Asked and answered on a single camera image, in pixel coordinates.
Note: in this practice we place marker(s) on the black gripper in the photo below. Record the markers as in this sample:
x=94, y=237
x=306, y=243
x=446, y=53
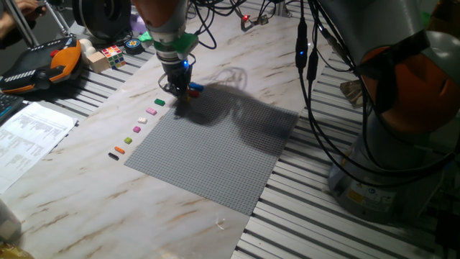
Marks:
x=177, y=72

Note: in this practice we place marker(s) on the red long Lego brick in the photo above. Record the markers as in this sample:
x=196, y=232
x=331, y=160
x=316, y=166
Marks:
x=193, y=93

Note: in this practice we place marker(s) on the blue long Lego brick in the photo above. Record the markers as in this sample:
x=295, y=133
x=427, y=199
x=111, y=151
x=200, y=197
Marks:
x=197, y=86

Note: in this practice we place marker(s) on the green Lego brick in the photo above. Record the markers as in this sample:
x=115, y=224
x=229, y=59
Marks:
x=160, y=102

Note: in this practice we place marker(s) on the dark red sleeved forearm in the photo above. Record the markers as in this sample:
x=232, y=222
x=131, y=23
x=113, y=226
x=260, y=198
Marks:
x=10, y=32

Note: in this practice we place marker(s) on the silver and orange robot arm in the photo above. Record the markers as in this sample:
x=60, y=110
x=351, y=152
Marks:
x=395, y=90

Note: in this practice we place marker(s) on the pink Lego brick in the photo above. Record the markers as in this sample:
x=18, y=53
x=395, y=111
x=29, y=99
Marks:
x=151, y=111

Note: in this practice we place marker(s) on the white Lego brick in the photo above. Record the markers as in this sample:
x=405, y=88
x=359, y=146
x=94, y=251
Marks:
x=142, y=120

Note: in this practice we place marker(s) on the magenta small Lego brick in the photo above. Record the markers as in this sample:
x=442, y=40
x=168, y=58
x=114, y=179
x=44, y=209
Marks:
x=136, y=129

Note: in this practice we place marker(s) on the lime small Lego brick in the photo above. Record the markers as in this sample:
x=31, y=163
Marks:
x=128, y=140

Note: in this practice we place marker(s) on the grey Lego baseplate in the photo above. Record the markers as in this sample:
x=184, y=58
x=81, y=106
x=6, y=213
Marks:
x=201, y=162

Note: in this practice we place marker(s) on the orange narrow Lego brick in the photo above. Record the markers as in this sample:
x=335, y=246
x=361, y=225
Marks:
x=119, y=150

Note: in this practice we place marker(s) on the black narrow Lego brick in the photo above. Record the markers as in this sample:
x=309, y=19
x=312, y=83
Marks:
x=113, y=156

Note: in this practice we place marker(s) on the bare person hand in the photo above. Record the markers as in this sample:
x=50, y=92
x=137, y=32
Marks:
x=30, y=6

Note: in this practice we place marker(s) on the black and blue round puck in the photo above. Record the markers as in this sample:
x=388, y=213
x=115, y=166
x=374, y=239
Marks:
x=133, y=45

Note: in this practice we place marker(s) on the Rubik's cube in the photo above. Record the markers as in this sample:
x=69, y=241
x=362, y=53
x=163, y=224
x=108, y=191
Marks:
x=114, y=57

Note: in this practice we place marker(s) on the pale purple plastic object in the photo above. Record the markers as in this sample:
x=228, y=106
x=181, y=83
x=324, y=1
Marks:
x=137, y=23

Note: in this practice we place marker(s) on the wooden cube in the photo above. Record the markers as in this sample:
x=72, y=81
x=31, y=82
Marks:
x=97, y=62

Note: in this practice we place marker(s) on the white round figure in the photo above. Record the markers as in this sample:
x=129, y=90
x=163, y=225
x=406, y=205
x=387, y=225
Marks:
x=87, y=46

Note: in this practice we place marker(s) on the black filament spool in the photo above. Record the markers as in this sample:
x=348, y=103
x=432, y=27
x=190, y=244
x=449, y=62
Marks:
x=102, y=16

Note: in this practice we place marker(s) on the thin metal rod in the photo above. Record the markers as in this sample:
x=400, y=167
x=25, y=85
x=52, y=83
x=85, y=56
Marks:
x=59, y=16
x=21, y=25

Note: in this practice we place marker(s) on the marble pattern board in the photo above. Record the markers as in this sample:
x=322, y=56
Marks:
x=108, y=216

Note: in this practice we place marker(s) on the black and orange teach pendant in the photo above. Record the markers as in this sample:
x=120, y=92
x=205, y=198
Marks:
x=36, y=68

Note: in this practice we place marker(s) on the printed paper sheet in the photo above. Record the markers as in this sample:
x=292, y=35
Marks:
x=28, y=140

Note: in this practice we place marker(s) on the black keyboard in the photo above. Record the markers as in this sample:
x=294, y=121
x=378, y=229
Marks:
x=9, y=106

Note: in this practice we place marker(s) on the translucent plastic cup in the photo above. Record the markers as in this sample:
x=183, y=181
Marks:
x=9, y=223

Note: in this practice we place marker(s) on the gold foil packet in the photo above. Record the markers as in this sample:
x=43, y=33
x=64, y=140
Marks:
x=14, y=252

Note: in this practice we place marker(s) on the green cloth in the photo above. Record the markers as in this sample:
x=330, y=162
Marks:
x=426, y=19

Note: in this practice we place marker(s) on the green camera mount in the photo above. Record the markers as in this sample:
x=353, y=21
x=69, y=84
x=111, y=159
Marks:
x=185, y=42

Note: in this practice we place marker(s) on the aluminium frame post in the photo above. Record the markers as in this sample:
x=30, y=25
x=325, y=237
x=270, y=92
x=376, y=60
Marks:
x=282, y=9

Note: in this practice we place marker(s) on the metal bracket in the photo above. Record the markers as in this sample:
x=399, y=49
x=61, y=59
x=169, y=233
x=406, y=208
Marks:
x=350, y=93

